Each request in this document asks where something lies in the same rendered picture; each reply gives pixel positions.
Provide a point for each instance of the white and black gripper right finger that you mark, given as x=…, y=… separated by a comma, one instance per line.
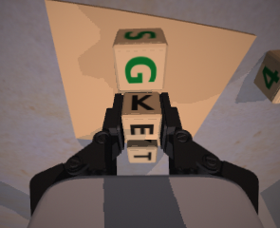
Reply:
x=187, y=157

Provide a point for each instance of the tan flat mat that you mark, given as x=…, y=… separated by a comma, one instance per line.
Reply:
x=201, y=61

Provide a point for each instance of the wooden letter block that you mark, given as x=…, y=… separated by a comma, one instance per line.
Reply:
x=140, y=57
x=141, y=115
x=142, y=150
x=268, y=76

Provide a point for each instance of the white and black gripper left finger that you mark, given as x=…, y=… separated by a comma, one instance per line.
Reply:
x=99, y=158

